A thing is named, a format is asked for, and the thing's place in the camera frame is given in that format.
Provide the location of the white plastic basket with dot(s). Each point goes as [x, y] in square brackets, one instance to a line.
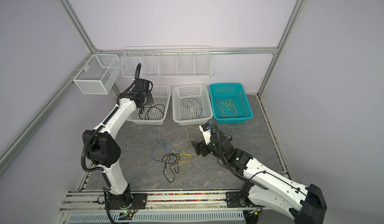
[153, 114]
[191, 104]

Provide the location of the teal plastic basket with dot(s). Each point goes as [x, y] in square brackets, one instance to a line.
[230, 103]

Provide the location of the white mesh wall box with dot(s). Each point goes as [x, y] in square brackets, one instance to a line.
[99, 74]

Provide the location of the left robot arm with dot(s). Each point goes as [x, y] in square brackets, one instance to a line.
[102, 153]

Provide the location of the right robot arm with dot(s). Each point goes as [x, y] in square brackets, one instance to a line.
[263, 186]

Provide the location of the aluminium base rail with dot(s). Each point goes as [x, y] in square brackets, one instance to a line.
[191, 207]

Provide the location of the left white plastic basket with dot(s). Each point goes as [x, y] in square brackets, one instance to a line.
[153, 114]

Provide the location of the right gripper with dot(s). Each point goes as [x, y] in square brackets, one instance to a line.
[199, 145]

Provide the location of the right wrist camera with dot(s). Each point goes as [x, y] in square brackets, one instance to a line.
[206, 131]

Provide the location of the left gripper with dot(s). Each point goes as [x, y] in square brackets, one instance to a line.
[150, 99]

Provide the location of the white wire wall rack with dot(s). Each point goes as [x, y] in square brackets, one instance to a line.
[167, 61]

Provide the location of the middle white plastic basket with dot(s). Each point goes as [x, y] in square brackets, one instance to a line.
[191, 104]

